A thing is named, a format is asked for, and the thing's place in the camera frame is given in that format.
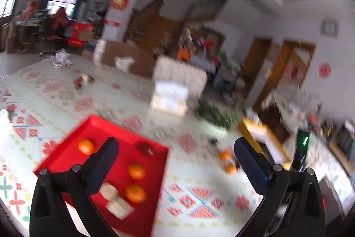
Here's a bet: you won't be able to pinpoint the red gift bag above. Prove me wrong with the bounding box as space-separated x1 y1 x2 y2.
68 22 95 47

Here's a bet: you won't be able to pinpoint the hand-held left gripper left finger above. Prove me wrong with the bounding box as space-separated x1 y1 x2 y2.
29 137 120 237

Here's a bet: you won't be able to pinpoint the red wall poster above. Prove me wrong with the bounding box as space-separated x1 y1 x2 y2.
109 0 131 10

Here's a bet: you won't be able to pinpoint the yellow taped foam box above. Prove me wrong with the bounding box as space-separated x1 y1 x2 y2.
239 117 292 171

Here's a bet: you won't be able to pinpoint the wooden door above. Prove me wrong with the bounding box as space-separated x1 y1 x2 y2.
261 41 317 112

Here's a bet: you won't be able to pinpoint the dark purple plum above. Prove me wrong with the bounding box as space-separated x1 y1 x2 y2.
136 142 155 157

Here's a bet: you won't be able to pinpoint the red plastic tray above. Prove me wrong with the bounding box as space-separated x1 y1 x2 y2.
33 114 170 237

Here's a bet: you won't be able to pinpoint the open cardboard box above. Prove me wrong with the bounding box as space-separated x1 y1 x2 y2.
150 79 189 117

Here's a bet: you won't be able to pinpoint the round red wall decoration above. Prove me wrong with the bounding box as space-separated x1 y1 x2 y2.
318 63 332 79

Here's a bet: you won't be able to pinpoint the large brown cardboard box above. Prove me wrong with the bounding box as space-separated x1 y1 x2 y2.
101 41 156 78

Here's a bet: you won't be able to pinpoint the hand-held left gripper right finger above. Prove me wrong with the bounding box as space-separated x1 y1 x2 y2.
234 137 326 237

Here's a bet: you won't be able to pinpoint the green spinach leaves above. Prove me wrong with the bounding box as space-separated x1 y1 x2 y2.
196 100 239 128

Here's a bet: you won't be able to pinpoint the pale sugarcane piece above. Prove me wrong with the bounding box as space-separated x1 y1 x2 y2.
106 197 135 219
99 182 119 201

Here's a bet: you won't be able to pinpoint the square wall clock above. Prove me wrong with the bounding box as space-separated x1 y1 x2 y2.
320 19 339 38

